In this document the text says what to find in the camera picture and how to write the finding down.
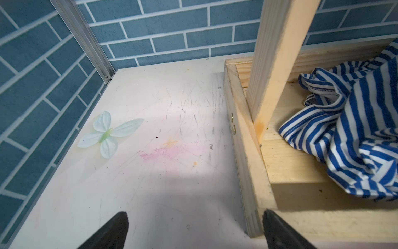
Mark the wooden clothes rack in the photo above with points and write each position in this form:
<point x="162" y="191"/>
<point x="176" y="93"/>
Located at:
<point x="262" y="93"/>

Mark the blue white striped tank top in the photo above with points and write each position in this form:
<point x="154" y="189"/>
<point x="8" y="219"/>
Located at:
<point x="350" y="123"/>

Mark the aluminium corner post left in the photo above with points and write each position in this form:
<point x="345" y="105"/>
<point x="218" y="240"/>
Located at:
<point x="76" y="23"/>

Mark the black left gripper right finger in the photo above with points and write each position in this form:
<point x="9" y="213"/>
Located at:
<point x="280" y="235"/>

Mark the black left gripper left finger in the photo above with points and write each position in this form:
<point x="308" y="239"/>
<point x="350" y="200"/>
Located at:
<point x="111" y="235"/>

